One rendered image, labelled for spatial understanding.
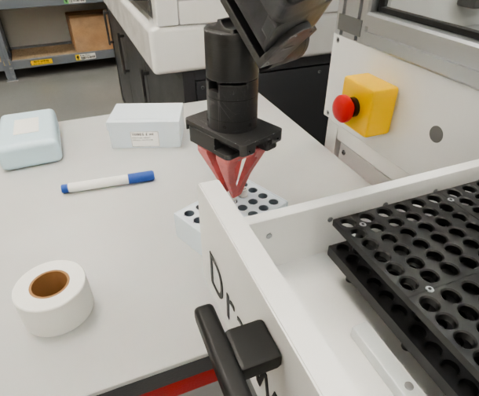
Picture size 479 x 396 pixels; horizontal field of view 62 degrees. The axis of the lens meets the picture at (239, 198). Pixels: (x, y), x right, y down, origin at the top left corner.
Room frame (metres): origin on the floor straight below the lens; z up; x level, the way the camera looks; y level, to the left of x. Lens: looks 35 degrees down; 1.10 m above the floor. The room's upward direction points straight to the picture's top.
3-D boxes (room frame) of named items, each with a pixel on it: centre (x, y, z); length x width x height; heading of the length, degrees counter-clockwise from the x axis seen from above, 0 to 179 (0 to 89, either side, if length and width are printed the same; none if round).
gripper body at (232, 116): (0.43, 0.01, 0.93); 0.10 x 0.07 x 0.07; 43
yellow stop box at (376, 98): (0.56, -0.19, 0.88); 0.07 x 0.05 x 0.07; 22
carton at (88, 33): (3.75, 1.29, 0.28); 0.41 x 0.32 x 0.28; 116
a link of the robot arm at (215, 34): (0.43, 0.00, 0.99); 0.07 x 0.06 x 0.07; 136
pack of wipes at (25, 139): (0.64, 0.37, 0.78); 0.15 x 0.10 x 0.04; 23
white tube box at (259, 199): (0.41, 0.01, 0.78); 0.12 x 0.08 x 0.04; 134
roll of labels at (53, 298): (0.28, 0.19, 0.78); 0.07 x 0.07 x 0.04
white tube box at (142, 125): (0.68, 0.17, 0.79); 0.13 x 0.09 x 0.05; 92
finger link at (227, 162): (0.43, 0.01, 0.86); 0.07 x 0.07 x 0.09; 43
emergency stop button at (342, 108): (0.55, -0.16, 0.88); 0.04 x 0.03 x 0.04; 22
